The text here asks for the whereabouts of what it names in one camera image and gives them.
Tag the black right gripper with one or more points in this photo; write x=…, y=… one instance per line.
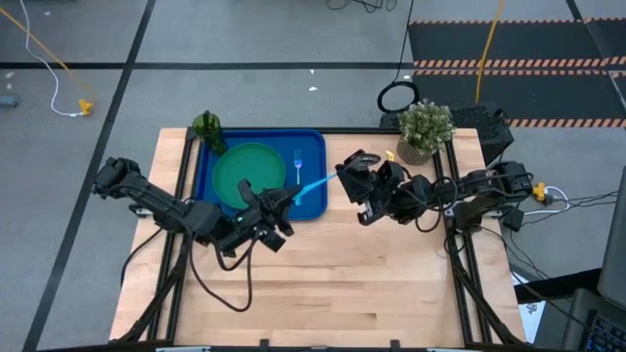
x=386, y=205

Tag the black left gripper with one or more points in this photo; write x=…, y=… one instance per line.
x=254, y=220

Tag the green plastic plate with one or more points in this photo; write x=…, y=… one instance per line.
x=249, y=168

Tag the green ribbed plastic cup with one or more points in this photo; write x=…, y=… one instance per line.
x=211, y=132

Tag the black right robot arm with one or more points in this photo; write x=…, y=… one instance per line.
x=489, y=183

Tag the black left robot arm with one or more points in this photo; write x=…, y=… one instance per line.
x=166, y=210

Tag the blue plastic tray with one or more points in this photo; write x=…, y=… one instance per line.
x=313, y=146

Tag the small yellow tag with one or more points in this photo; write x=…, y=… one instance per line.
x=390, y=156

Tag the artificial plant in ribbed pot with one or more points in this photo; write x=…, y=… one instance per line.
x=425, y=127

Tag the black table clamp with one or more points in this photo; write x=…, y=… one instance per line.
x=264, y=345
x=395, y=345

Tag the black power adapter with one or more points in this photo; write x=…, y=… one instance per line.
x=513, y=219

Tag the black hazard-striped floor mat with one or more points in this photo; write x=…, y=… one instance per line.
x=513, y=44

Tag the white printed paper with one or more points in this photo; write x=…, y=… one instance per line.
x=529, y=315

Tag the black side desk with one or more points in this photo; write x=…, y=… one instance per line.
x=577, y=318

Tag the grey computer monitor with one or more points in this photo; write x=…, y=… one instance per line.
x=616, y=244

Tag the small grey floor object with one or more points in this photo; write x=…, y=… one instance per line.
x=8, y=101

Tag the black keyboard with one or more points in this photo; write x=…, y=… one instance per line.
x=609, y=335

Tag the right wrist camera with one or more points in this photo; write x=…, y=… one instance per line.
x=391, y=177

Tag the black aluminium table frame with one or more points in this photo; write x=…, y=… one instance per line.
x=357, y=131

